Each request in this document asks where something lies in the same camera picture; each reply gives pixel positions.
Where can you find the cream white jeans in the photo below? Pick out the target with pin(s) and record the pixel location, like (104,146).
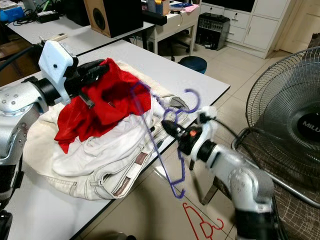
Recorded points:
(95,165)

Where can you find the white side desk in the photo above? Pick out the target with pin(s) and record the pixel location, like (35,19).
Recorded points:
(172,22)

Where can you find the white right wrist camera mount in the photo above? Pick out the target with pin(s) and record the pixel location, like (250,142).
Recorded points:
(207,132)

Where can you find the white drawer cabinet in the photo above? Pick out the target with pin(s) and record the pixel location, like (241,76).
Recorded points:
(255,25)

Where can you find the grey desk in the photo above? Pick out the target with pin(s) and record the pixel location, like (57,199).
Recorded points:
(40,30)

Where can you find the grey folding table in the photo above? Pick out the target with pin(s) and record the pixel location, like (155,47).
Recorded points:
(190,75)

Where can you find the black box appliance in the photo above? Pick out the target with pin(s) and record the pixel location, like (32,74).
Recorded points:
(212,31)

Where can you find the black standing fan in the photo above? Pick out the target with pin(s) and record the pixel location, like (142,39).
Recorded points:
(290,120)

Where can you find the blue box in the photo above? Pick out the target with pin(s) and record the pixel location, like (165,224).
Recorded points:
(10,14)

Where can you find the plain red shirt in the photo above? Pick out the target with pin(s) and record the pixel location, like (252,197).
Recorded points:
(105,107)

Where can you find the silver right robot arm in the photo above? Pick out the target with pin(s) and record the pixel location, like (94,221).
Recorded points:
(245,185)

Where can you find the brown cardboard box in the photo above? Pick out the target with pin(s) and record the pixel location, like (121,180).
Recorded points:
(12,55)

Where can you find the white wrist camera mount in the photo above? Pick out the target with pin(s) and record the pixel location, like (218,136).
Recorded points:
(57,65)
(207,132)

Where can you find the pink paper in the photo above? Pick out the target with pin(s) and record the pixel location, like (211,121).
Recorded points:
(190,8)

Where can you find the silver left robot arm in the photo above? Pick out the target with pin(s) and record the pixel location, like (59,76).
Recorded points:
(15,120)

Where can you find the red thin hanger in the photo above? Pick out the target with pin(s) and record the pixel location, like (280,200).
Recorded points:
(191,220)

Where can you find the black power adapter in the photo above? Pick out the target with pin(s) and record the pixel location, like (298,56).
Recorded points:
(47,16)

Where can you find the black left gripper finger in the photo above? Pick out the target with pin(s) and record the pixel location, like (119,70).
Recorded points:
(95,65)
(100,75)

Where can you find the blue purple plastic hanger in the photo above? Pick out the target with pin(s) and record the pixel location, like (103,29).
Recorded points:
(176,192)

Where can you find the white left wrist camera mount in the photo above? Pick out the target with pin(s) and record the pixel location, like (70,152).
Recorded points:
(57,65)

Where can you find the blue round stool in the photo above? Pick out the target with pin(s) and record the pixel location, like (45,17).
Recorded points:
(192,64)

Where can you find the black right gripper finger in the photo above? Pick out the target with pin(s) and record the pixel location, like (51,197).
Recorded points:
(172,126)
(171,134)

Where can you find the wooden black speaker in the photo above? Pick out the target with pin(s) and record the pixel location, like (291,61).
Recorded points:
(112,17)

